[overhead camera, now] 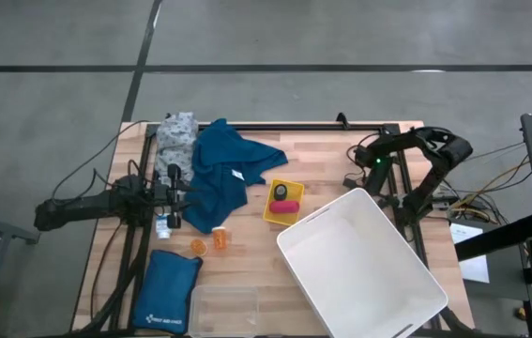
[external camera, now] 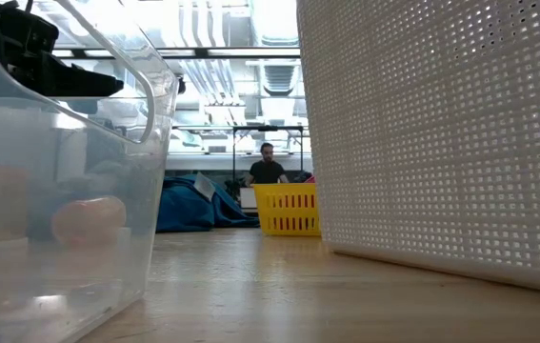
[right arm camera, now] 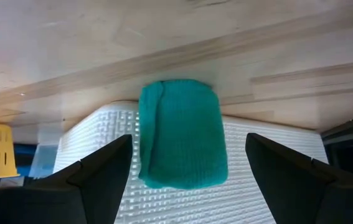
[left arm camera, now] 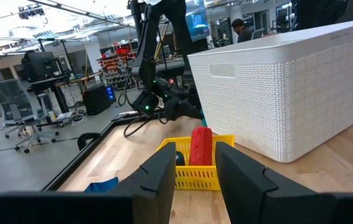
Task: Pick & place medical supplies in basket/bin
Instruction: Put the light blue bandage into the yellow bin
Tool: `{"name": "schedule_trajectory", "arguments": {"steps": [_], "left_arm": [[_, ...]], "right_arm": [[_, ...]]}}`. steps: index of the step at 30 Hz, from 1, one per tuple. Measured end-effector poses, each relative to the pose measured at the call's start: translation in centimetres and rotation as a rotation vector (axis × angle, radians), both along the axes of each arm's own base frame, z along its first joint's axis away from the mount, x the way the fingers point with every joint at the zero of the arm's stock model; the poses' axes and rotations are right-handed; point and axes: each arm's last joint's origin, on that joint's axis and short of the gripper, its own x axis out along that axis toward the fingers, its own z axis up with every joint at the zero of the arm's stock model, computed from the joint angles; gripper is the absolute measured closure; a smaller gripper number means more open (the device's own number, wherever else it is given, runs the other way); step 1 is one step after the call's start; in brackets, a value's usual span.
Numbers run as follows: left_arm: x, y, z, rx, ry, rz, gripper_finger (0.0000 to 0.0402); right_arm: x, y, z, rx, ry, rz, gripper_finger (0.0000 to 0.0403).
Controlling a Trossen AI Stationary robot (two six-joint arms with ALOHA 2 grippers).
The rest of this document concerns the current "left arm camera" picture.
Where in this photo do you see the shelf with red bins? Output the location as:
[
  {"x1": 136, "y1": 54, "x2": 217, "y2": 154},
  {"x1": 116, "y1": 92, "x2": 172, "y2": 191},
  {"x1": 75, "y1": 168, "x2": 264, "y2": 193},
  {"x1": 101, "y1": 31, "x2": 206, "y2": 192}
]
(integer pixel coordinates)
[{"x1": 96, "y1": 46, "x2": 138, "y2": 90}]

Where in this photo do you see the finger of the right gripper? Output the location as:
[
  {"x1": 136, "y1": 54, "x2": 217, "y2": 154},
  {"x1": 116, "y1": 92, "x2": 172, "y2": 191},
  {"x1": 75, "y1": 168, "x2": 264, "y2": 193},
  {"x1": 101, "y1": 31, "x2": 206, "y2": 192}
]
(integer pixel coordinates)
[{"x1": 177, "y1": 100, "x2": 204, "y2": 121}]

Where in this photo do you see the small yellow plastic basket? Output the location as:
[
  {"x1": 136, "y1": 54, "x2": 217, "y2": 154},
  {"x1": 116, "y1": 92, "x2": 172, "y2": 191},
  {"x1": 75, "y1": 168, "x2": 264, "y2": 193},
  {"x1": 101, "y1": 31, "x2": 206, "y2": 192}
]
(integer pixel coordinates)
[{"x1": 156, "y1": 134, "x2": 236, "y2": 192}]

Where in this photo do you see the wall display screen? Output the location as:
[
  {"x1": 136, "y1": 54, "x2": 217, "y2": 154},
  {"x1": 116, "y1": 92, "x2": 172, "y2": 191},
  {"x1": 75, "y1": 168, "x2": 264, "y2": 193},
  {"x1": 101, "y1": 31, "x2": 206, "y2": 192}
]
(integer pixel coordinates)
[{"x1": 184, "y1": 0, "x2": 211, "y2": 43}]

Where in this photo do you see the grey mesh office chair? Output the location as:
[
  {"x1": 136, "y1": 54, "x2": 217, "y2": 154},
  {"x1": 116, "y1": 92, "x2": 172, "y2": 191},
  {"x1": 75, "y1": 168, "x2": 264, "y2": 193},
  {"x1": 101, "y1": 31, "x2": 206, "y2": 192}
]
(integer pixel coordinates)
[{"x1": 0, "y1": 78, "x2": 60, "y2": 154}]

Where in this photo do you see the black computer monitor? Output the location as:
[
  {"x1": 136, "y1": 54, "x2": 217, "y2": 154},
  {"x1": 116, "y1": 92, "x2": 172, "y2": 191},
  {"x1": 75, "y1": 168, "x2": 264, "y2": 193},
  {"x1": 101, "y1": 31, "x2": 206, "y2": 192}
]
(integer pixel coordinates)
[{"x1": 21, "y1": 50, "x2": 61, "y2": 82}]

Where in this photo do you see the black computer tower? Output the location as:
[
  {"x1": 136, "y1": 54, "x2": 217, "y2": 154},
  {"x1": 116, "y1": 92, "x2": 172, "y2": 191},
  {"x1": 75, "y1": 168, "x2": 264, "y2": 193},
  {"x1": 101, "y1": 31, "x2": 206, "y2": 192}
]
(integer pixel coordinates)
[{"x1": 82, "y1": 82, "x2": 117, "y2": 116}]

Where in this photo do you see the black table frame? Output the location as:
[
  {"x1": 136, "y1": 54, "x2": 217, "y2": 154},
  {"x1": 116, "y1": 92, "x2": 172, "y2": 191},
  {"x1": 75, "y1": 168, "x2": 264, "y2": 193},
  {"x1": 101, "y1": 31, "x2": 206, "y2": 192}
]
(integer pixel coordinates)
[{"x1": 41, "y1": 111, "x2": 167, "y2": 192}]

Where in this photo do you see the large white perforated basket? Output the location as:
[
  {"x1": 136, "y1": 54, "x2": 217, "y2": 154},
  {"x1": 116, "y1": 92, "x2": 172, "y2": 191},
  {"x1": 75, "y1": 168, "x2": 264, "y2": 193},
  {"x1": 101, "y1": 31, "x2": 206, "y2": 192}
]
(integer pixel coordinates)
[{"x1": 187, "y1": 17, "x2": 353, "y2": 164}]

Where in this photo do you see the ceiling camera rig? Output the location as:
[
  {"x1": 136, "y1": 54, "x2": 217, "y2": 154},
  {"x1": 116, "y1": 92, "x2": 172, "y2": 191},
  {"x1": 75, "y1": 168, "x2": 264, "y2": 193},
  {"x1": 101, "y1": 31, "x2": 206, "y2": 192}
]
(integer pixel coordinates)
[{"x1": 17, "y1": 3, "x2": 46, "y2": 21}]

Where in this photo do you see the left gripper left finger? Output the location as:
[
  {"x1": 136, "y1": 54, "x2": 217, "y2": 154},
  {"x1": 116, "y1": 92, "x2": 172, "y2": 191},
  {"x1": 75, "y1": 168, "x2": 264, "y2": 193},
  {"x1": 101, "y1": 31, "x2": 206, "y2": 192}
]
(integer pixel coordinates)
[{"x1": 0, "y1": 142, "x2": 177, "y2": 224}]

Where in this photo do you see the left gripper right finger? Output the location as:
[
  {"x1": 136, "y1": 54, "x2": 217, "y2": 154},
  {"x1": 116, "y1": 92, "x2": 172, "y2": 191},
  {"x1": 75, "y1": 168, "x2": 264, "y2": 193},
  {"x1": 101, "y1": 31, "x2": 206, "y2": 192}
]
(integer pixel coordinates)
[{"x1": 215, "y1": 141, "x2": 353, "y2": 224}]

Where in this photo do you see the white cable coil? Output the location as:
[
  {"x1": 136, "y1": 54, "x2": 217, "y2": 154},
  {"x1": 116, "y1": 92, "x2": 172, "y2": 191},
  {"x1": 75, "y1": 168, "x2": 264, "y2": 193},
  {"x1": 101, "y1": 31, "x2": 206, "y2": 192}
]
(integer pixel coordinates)
[{"x1": 70, "y1": 113, "x2": 88, "y2": 126}]

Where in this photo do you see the blue scrub garment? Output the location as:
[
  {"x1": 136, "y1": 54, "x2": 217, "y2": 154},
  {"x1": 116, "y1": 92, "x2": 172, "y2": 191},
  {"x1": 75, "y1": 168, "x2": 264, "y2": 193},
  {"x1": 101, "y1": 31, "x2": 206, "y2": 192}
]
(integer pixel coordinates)
[{"x1": 84, "y1": 177, "x2": 120, "y2": 193}]

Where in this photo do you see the red bandage roll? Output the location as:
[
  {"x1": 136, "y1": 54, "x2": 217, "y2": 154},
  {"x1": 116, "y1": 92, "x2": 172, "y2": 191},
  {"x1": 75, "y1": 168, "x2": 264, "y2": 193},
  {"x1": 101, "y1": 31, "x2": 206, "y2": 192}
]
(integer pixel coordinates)
[{"x1": 189, "y1": 126, "x2": 214, "y2": 167}]

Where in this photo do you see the person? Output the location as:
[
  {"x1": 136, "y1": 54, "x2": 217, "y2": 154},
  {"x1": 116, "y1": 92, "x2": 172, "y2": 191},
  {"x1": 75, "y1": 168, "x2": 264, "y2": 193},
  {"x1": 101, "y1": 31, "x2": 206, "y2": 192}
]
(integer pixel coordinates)
[{"x1": 230, "y1": 18, "x2": 253, "y2": 44}]

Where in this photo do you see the black desk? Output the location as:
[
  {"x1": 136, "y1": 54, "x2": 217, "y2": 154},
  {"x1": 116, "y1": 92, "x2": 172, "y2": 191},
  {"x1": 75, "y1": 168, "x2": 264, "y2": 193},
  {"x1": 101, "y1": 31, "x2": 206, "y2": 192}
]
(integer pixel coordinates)
[{"x1": 28, "y1": 76, "x2": 85, "y2": 114}]

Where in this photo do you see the black tape roll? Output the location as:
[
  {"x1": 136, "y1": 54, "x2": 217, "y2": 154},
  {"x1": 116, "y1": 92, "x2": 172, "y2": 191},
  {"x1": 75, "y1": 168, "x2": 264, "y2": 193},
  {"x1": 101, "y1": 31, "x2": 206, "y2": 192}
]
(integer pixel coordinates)
[{"x1": 175, "y1": 151, "x2": 186, "y2": 167}]

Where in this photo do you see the black clamp handle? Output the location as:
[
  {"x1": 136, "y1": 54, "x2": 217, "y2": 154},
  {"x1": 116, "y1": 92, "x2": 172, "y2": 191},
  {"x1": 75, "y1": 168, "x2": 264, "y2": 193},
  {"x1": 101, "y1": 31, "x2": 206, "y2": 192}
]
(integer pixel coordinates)
[{"x1": 77, "y1": 132, "x2": 103, "y2": 151}]

